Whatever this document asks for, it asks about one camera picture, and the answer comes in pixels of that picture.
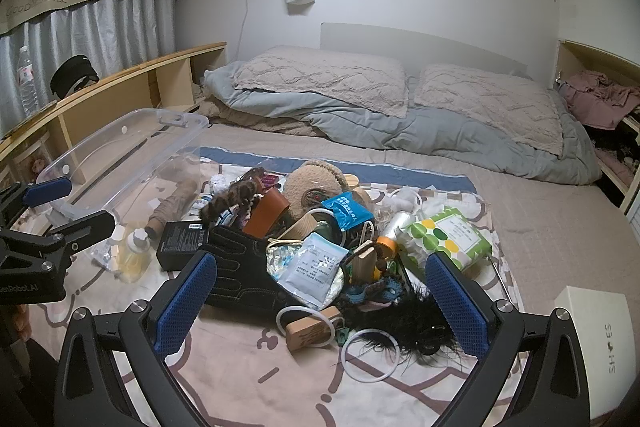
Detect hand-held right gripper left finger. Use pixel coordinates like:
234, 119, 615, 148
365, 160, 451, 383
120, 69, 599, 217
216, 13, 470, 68
52, 251, 218, 427

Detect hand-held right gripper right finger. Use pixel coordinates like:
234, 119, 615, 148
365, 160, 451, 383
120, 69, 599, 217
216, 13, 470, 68
424, 252, 583, 427

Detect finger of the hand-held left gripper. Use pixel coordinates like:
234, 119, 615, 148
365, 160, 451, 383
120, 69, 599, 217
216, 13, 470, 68
0, 211, 117, 280
0, 175, 71, 228

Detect black feather piece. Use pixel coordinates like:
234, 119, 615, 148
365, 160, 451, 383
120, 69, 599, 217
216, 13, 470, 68
335, 287, 463, 363

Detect black glove white stitching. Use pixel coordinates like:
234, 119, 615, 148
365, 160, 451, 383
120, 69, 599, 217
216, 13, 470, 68
197, 227, 301, 313

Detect black cardboard box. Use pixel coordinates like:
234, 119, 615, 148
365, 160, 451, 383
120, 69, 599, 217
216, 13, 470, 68
156, 221, 211, 272

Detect clear plastic storage box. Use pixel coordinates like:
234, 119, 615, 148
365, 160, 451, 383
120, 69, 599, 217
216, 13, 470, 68
37, 108, 210, 253

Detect yellow liquid bottle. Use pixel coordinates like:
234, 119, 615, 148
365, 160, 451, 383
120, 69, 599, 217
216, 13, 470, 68
120, 229, 151, 283

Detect green dotted wet wipes pack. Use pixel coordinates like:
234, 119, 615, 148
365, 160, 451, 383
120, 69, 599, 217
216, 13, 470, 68
397, 206, 493, 272

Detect cartoon printed blanket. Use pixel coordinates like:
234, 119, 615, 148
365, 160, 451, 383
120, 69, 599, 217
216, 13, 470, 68
15, 146, 526, 427

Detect teal knitted band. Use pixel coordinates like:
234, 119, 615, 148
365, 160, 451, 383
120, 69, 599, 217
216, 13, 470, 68
350, 279, 401, 303

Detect orange round object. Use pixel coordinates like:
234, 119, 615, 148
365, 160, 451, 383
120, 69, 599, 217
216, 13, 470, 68
377, 237, 401, 263

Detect brown fabric roll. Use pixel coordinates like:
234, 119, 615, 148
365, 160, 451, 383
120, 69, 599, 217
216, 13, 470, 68
147, 179, 201, 233

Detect small wooden block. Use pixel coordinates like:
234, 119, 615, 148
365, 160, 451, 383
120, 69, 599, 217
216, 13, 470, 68
350, 243, 381, 283

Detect clear water bottle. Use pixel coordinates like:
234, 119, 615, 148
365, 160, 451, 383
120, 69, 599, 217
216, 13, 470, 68
17, 46, 40, 118

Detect silver blue patterned pouch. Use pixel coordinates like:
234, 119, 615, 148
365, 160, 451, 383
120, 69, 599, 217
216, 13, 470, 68
265, 241, 306, 283

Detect beige bed sheet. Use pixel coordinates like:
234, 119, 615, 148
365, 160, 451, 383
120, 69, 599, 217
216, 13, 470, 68
200, 117, 626, 308

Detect black cap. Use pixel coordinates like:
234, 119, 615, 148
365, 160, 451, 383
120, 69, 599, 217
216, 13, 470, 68
50, 55, 101, 98

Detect brown leather sleeve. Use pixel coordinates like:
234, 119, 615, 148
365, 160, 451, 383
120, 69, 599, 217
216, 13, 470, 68
242, 189, 291, 238

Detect small brown cardboard box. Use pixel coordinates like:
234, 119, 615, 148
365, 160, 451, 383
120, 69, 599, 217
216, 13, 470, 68
285, 313, 337, 350

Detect silver blue foil pouch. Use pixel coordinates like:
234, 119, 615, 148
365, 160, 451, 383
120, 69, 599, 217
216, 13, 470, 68
277, 233, 349, 312

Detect white shoe box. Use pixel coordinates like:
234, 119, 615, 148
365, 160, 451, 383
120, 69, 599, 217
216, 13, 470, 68
552, 285, 633, 423

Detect blue foil packet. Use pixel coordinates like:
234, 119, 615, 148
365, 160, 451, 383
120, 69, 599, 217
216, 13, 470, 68
320, 192, 372, 233

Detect beige plush toy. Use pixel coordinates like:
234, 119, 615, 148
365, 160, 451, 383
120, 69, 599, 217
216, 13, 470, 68
284, 160, 351, 223

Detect long wooden bedside shelf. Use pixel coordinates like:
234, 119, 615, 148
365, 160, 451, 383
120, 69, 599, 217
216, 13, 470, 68
0, 42, 228, 218

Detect grey curtain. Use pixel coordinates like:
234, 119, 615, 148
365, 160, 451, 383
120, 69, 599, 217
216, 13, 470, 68
0, 0, 188, 128

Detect grey duvet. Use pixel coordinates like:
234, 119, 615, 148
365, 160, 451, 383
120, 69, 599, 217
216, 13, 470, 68
200, 59, 603, 185

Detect beige textured pillow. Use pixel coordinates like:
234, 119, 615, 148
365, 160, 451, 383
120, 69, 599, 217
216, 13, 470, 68
234, 46, 410, 118
414, 64, 565, 156

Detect pink clothes pile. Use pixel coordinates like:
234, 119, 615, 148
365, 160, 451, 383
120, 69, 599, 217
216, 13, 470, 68
557, 69, 640, 130

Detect white plastic ring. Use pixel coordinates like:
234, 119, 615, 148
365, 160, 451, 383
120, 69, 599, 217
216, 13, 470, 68
341, 329, 401, 383

